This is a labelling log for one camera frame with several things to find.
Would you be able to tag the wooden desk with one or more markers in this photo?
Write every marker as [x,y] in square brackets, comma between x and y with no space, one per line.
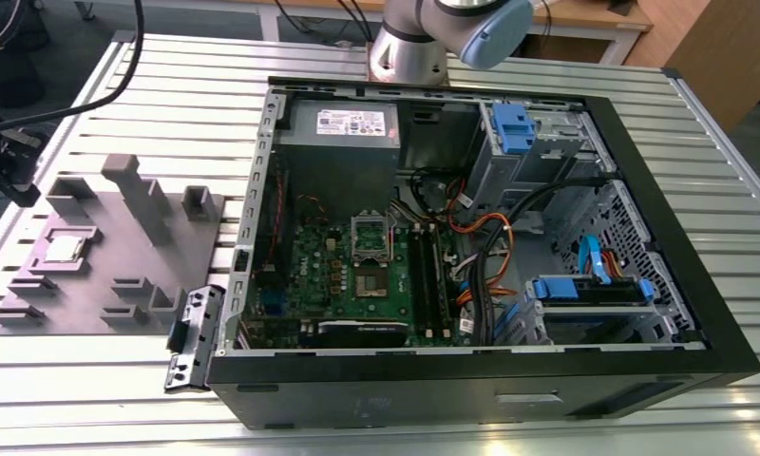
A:
[583,19]

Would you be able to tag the hinged metal slot bracket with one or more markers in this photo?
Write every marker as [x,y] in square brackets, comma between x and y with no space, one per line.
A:
[198,332]

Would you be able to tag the wooden cabinet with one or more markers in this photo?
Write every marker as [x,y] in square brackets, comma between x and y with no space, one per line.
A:
[721,47]

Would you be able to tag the black graphics card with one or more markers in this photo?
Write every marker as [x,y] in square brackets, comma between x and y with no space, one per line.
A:
[361,330]

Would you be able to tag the grey power supply unit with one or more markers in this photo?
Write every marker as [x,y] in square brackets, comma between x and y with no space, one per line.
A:
[304,119]

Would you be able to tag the blue board connector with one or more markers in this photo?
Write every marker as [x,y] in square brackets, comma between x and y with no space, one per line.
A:
[272,304]

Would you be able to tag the black open PC case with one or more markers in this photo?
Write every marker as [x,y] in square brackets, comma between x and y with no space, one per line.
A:
[417,394]

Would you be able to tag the black RAM slot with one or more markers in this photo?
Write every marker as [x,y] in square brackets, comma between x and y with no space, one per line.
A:
[426,285]
[447,285]
[417,285]
[437,285]

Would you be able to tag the green motherboard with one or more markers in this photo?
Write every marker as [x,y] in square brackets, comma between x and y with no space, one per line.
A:
[329,309]

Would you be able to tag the grey perforated disk cage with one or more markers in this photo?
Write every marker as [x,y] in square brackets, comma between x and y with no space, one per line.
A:
[599,311]

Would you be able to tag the hard disk in blue carrier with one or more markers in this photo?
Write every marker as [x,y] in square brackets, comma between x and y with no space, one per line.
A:
[553,290]

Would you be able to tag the blue drive bay latch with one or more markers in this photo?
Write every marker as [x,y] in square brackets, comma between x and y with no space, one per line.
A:
[513,116]

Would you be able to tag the silver CPU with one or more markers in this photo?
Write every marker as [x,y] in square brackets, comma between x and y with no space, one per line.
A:
[69,248]

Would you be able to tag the black round bin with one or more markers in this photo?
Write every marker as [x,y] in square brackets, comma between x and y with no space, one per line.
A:
[21,83]

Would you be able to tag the grey parts rack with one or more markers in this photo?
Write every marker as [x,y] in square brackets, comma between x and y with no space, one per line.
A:
[113,266]

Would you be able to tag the white table frame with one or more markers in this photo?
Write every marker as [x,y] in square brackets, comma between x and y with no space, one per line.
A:
[269,24]

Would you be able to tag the grey optical drive cage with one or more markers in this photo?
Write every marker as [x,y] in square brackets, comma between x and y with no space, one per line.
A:
[564,142]

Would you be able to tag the CPU socket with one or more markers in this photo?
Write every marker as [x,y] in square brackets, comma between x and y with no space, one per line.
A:
[373,282]

